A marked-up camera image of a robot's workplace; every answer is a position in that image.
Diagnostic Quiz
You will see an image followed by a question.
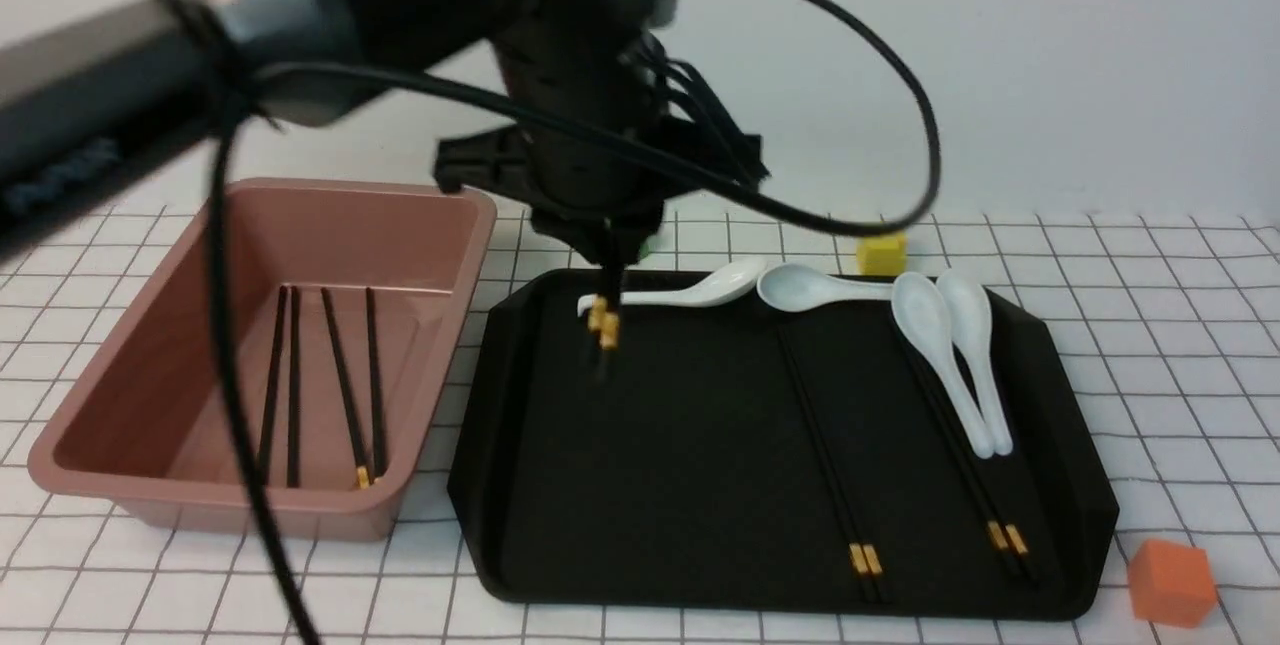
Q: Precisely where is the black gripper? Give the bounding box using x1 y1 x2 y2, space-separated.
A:
434 26 769 265

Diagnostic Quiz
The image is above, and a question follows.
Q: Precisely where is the black chopstick pair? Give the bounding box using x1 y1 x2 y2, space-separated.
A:
774 323 881 603
924 399 1042 589
596 221 623 381
895 331 1037 585
584 221 612 370
785 323 890 604

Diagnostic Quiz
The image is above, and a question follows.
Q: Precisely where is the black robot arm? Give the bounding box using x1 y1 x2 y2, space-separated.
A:
3 0 768 257

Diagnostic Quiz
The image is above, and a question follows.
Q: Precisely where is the white spoon far left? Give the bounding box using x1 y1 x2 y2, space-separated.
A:
621 257 771 308

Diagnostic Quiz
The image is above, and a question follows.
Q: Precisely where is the white spoon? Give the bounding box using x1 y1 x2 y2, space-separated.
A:
755 264 893 314
890 271 995 459
934 270 1014 456
621 257 771 308

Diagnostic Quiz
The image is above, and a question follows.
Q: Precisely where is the yellow cube block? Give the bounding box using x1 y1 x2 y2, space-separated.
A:
855 232 908 279

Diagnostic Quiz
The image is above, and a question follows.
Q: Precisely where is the pink rectangular plastic bin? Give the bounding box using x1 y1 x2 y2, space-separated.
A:
27 177 497 541

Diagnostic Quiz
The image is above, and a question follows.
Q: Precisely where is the black serving tray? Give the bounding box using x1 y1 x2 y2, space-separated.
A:
448 270 1120 621

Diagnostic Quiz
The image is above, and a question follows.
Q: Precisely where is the black chopstick in bin leftmost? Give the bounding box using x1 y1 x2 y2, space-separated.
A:
257 285 288 485

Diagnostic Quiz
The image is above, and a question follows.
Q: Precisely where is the black chopstick in bin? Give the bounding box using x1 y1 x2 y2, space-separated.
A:
257 285 288 485
364 288 388 482
285 285 301 488
320 288 372 490

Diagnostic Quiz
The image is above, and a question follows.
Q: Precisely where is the white spoon far right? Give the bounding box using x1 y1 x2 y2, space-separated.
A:
934 270 1014 456

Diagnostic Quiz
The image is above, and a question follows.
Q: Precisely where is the black chopstick in bin rightmost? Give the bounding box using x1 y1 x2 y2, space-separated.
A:
364 288 388 482

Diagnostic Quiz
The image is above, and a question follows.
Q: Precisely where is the orange cube block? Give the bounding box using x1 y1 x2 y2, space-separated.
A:
1126 539 1219 630

